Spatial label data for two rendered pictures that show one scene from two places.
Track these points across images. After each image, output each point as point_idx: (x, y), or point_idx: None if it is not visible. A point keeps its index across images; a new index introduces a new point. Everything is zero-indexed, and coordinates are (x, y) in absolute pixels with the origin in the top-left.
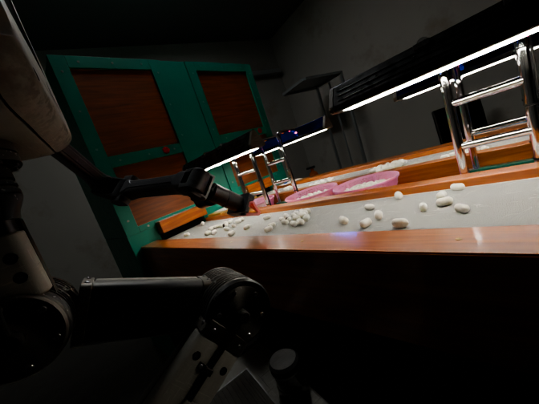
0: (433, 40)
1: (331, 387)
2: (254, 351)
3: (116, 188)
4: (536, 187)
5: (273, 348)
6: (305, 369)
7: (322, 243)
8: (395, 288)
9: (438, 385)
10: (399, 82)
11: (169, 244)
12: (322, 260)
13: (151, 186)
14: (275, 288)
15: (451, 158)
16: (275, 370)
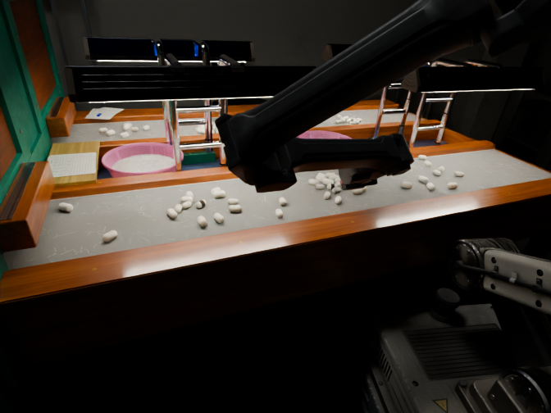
0: (475, 70)
1: (300, 344)
2: (384, 319)
3: (272, 154)
4: (457, 161)
5: (202, 360)
6: (262, 350)
7: (457, 205)
8: (493, 223)
9: (348, 296)
10: (460, 89)
11: (166, 259)
12: (467, 216)
13: (358, 155)
14: (411, 252)
15: (362, 127)
16: (457, 302)
